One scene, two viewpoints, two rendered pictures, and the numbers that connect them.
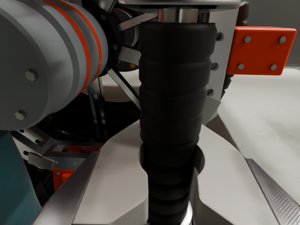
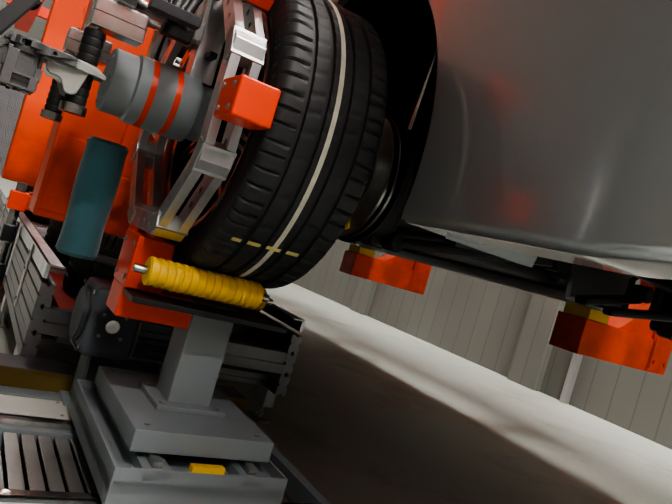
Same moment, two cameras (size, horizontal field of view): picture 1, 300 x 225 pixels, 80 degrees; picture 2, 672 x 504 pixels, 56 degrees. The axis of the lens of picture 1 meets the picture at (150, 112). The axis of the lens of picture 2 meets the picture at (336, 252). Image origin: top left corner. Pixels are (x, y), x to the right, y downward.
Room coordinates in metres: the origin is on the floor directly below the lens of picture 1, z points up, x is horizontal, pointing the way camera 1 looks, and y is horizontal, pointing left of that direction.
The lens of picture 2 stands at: (-0.10, -1.19, 0.65)
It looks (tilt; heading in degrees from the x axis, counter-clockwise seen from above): 0 degrees down; 56
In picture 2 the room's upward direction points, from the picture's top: 17 degrees clockwise
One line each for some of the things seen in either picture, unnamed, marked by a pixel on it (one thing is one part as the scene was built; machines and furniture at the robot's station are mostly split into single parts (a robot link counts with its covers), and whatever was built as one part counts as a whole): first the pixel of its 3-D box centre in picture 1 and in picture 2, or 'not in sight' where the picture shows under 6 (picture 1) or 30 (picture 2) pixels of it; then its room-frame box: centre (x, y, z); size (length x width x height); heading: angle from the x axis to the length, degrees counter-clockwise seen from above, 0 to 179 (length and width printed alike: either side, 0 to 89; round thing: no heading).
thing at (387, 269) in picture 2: not in sight; (380, 258); (2.76, 2.46, 0.69); 0.52 x 0.17 x 0.35; 177
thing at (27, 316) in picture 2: not in sight; (99, 293); (0.75, 1.90, 0.13); 2.47 x 0.85 x 0.27; 87
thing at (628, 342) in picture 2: not in sight; (608, 322); (2.65, 0.53, 0.69); 0.52 x 0.17 x 0.35; 177
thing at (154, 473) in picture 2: not in sight; (168, 440); (0.51, 0.14, 0.13); 0.50 x 0.36 x 0.10; 87
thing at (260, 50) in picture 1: (250, 49); (246, 103); (0.32, -0.17, 0.85); 0.09 x 0.08 x 0.07; 87
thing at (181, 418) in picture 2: not in sight; (193, 360); (0.51, 0.14, 0.32); 0.40 x 0.30 x 0.28; 87
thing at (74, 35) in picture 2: not in sight; (87, 46); (0.14, 0.33, 0.93); 0.09 x 0.05 x 0.05; 177
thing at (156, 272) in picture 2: not in sight; (204, 283); (0.43, 0.02, 0.51); 0.29 x 0.06 x 0.06; 177
